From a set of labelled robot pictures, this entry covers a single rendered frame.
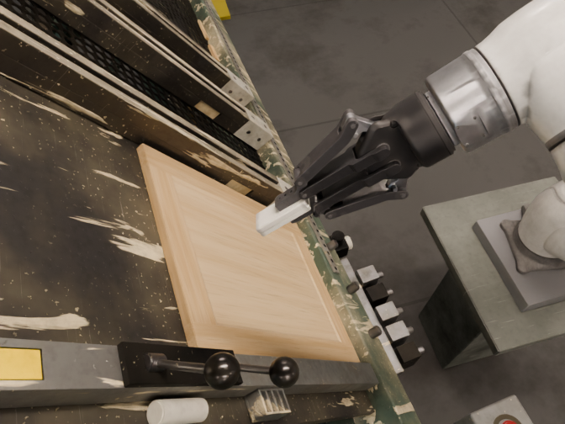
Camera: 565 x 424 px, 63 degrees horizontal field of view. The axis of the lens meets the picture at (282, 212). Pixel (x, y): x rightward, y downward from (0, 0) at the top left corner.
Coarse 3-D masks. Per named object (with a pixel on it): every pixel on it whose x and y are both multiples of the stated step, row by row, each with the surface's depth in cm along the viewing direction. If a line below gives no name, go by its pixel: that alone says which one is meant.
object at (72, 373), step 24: (48, 360) 45; (72, 360) 47; (96, 360) 49; (240, 360) 70; (264, 360) 75; (312, 360) 88; (0, 384) 40; (24, 384) 42; (48, 384) 43; (72, 384) 45; (96, 384) 47; (120, 384) 50; (240, 384) 66; (264, 384) 71; (312, 384) 83; (336, 384) 91; (360, 384) 100
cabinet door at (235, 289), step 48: (144, 144) 89; (192, 192) 94; (192, 240) 83; (240, 240) 99; (288, 240) 121; (192, 288) 74; (240, 288) 87; (288, 288) 104; (192, 336) 68; (240, 336) 77; (288, 336) 90; (336, 336) 110
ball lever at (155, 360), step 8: (224, 352) 48; (152, 360) 53; (160, 360) 53; (168, 360) 53; (208, 360) 48; (216, 360) 47; (224, 360) 47; (232, 360) 48; (152, 368) 53; (160, 368) 54; (168, 368) 52; (176, 368) 51; (184, 368) 51; (192, 368) 50; (200, 368) 49; (208, 368) 47; (216, 368) 47; (224, 368) 47; (232, 368) 47; (208, 376) 47; (216, 376) 47; (224, 376) 47; (232, 376) 47; (216, 384) 47; (224, 384) 47; (232, 384) 47
